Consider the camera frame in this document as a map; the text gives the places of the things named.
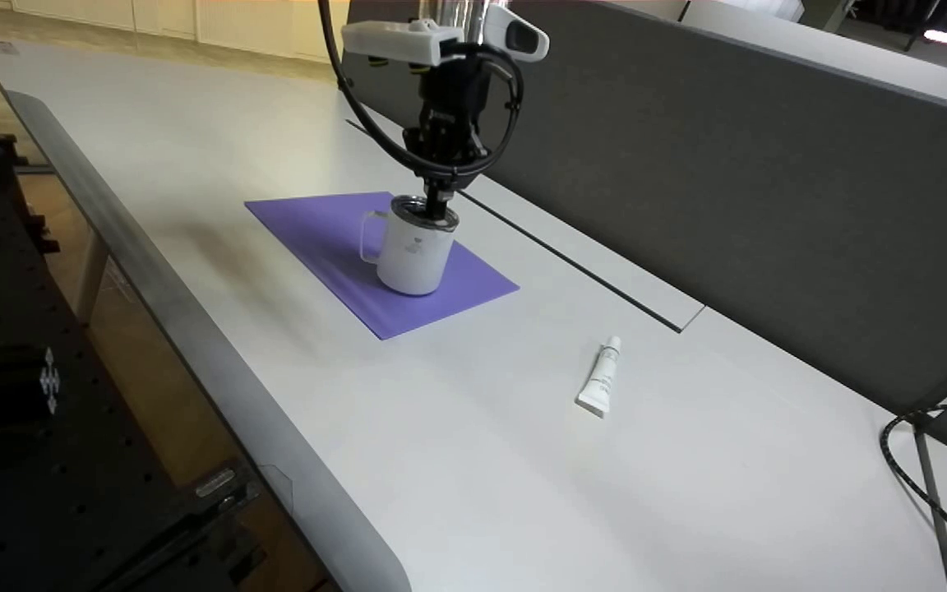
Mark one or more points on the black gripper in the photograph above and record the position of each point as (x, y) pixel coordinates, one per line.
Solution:
(449, 126)

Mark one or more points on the white cup with lid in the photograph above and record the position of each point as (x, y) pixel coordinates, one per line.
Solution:
(405, 244)

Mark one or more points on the purple mat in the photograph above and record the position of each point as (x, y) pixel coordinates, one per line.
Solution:
(324, 234)

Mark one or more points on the white tube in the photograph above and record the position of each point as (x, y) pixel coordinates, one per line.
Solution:
(596, 389)

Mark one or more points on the grey partition panel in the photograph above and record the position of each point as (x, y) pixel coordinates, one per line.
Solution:
(795, 197)

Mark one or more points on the black perforated board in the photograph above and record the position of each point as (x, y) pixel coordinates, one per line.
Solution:
(85, 503)

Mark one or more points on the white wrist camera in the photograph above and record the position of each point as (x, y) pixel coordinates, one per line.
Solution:
(441, 27)

